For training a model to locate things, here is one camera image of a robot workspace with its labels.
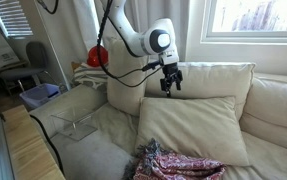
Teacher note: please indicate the lavender plastic bin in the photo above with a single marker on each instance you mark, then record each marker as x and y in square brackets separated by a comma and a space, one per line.
[39, 95]

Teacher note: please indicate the red patterned fringed cloth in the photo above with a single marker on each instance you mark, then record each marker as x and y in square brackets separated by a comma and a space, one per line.
[152, 162]

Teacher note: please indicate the wooden table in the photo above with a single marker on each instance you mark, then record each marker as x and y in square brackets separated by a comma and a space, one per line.
[29, 155]

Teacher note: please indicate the beige fabric couch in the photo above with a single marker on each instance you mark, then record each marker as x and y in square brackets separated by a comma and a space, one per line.
[260, 107]

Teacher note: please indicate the window blinds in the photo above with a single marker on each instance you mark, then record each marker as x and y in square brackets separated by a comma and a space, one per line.
[13, 21]

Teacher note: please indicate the window frame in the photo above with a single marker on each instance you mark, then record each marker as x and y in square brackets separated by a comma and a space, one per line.
[245, 21]

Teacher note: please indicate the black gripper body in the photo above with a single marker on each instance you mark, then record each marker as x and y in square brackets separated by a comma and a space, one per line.
[172, 74]

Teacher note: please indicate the red hat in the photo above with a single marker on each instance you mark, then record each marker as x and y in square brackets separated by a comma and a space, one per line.
[94, 56]

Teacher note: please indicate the grey striped blanket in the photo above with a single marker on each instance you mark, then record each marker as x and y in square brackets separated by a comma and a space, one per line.
[90, 76]

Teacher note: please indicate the clear acrylic stand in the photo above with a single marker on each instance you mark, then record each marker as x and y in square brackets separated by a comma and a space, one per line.
[74, 123]

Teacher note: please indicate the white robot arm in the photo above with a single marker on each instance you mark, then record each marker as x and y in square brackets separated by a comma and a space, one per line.
[159, 40]

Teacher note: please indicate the white curtain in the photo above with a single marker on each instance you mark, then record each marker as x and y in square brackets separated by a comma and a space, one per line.
[85, 26]

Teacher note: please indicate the beige throw pillow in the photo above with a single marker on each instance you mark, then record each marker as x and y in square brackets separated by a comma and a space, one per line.
[125, 95]
[195, 127]

